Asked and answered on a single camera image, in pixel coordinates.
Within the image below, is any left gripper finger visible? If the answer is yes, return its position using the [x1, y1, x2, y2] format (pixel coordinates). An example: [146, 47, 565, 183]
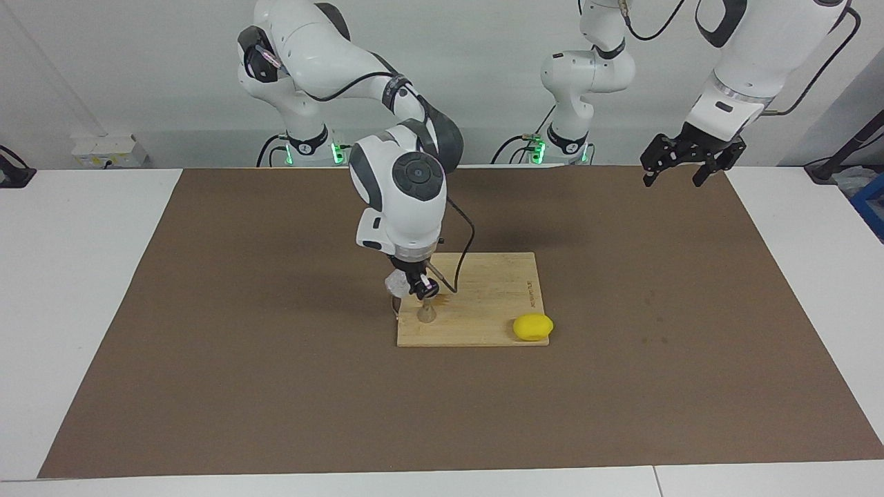
[693, 142, 747, 187]
[640, 136, 681, 187]

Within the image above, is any bamboo cutting board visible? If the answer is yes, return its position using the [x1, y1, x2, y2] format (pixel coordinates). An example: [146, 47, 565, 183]
[396, 251, 551, 348]

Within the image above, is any black stand pole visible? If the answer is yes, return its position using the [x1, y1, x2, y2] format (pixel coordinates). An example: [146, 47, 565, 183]
[805, 110, 884, 184]

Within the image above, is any yellow lemon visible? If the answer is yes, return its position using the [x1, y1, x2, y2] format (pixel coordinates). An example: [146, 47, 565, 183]
[512, 313, 555, 342]

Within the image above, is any clear plastic bag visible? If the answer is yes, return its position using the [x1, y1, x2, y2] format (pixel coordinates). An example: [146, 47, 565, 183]
[832, 166, 872, 201]

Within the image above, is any blue plastic bin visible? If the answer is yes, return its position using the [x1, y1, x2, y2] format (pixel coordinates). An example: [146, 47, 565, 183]
[851, 173, 884, 242]

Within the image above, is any brown table mat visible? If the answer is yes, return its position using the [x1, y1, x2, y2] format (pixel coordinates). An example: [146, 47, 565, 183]
[38, 166, 884, 479]

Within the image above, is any white power strip box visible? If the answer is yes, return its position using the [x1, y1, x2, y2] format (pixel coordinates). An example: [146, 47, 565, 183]
[71, 135, 149, 169]

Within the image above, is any black clamp base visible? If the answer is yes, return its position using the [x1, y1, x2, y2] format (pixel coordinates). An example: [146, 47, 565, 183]
[0, 145, 37, 188]

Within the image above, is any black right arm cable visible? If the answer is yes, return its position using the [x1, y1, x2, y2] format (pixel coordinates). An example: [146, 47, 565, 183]
[301, 69, 477, 294]

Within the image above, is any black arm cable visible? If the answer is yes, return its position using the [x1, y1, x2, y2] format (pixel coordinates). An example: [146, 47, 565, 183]
[301, 69, 477, 294]
[618, 0, 862, 118]

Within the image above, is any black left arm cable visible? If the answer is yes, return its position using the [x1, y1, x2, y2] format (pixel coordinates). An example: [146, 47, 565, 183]
[618, 0, 862, 118]

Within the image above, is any black base cable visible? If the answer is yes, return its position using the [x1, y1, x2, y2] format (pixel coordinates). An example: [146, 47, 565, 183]
[492, 104, 557, 166]
[257, 133, 287, 168]

